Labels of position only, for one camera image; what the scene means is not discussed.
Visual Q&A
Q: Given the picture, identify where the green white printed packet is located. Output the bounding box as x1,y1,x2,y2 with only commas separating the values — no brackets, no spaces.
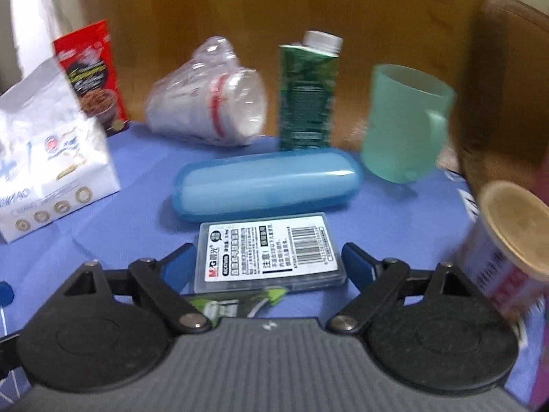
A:
186,287,288,324

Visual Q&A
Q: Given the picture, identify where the round snack can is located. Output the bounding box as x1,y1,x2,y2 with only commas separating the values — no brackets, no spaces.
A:
457,180,549,324

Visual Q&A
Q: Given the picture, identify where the red snack packet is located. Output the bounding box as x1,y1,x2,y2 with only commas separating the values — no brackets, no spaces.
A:
52,19,130,138

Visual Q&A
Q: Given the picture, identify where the wooden board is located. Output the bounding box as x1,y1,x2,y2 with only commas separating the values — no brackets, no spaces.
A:
56,0,511,151

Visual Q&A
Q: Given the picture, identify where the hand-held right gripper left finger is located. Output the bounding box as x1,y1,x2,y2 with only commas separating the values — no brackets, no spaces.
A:
64,242,213,335

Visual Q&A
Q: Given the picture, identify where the clear labelled case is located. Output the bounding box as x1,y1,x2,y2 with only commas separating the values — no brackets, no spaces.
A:
193,212,348,295

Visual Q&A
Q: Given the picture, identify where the green plastic cup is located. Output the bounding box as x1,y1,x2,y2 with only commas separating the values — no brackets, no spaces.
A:
360,64,456,184

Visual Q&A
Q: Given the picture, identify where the white printed tag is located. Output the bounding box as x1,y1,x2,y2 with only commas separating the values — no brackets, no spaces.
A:
444,167,479,215

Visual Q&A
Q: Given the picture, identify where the brown chair back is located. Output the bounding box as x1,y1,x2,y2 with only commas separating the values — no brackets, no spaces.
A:
448,0,549,207

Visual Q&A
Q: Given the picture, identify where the blue plastic case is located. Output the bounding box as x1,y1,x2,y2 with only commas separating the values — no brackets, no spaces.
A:
172,148,365,224

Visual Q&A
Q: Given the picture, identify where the green drink carton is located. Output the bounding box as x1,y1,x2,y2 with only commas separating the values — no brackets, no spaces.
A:
278,30,344,153

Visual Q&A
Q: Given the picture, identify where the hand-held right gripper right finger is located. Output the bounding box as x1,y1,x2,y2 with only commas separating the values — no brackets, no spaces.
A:
326,242,478,335

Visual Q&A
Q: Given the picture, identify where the plastic cup in clear bag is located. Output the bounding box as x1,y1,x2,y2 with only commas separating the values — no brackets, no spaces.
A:
143,36,269,149

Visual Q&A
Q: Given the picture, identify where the blue tablecloth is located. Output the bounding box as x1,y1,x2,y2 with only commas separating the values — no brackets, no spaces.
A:
0,120,549,412

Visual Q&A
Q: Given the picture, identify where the white paper bag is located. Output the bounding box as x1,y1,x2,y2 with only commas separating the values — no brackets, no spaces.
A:
0,54,121,245

